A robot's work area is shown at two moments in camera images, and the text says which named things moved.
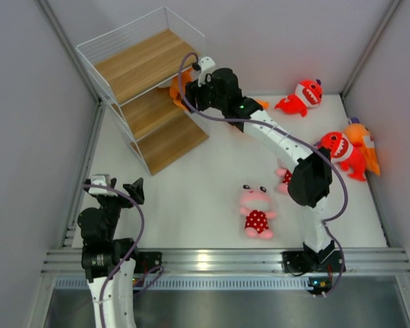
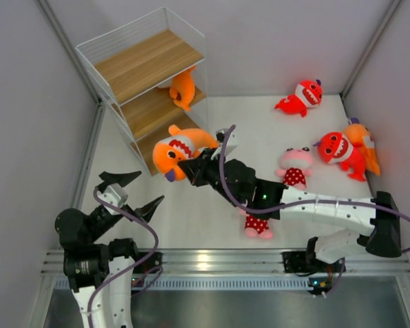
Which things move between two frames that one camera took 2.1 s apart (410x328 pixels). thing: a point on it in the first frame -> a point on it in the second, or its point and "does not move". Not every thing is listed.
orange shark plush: x=265 y=104 -> x=182 y=144
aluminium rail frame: x=366 y=269 does not move
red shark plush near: x=350 y=156 does not move
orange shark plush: x=175 y=89 does not move
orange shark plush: x=360 y=135 does not move
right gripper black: x=193 y=91 -> x=196 y=170
